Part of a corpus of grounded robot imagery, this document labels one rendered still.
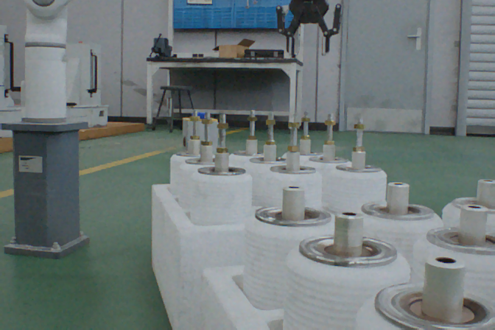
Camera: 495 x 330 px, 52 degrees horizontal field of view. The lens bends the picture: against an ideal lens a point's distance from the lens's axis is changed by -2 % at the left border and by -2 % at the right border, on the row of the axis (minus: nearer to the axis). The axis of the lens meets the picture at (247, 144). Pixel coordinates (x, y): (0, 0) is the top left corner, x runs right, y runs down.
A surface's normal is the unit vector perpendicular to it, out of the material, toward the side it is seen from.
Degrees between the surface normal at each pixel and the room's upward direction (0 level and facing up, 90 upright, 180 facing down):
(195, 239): 90
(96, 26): 90
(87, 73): 90
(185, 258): 90
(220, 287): 0
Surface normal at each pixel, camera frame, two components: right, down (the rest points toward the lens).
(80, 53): -0.21, 0.08
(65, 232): 0.98, 0.04
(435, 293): -0.64, 0.06
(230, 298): 0.02, -1.00
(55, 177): 0.55, 0.06
